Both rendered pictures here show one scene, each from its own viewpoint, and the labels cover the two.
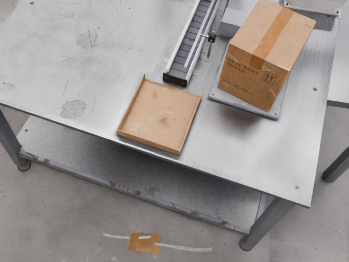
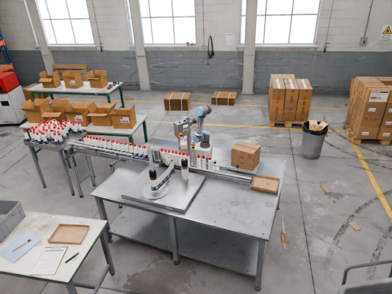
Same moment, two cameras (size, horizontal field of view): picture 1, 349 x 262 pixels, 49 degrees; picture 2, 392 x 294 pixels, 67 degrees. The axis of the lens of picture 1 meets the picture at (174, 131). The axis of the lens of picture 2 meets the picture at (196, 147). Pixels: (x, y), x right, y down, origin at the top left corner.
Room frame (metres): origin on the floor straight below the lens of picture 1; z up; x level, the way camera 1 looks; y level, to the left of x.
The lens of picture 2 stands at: (1.10, 3.00, 3.01)
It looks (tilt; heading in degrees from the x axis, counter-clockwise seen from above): 30 degrees down; 281
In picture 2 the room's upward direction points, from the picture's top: 3 degrees counter-clockwise
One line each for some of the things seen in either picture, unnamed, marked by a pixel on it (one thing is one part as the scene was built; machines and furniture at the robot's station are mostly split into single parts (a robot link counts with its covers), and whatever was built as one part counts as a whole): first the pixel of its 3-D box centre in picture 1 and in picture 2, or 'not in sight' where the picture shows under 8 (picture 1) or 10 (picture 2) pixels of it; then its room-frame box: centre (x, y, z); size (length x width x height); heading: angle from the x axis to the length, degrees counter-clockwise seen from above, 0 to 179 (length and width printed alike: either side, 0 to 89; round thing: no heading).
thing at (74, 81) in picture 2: not in sight; (72, 79); (5.42, -3.46, 0.97); 0.42 x 0.39 x 0.37; 86
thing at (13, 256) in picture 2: not in sight; (20, 246); (3.23, 1.33, 0.81); 0.32 x 0.24 x 0.01; 74
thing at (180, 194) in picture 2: not in sight; (165, 186); (2.05, 0.27, 0.86); 0.80 x 0.67 x 0.05; 168
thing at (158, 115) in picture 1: (161, 112); (265, 183); (0.86, 0.06, 0.85); 0.30 x 0.26 x 0.04; 168
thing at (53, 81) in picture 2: not in sight; (50, 79); (6.04, -3.49, 0.97); 0.51 x 0.36 x 0.37; 92
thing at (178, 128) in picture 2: not in sight; (181, 128); (1.93, -0.24, 1.38); 0.17 x 0.10 x 0.19; 43
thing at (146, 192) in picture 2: not in sight; (154, 191); (2.13, 0.42, 0.89); 0.31 x 0.31 x 0.01
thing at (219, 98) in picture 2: not in sight; (224, 98); (1.80, -4.75, 0.11); 0.65 x 0.54 x 0.22; 176
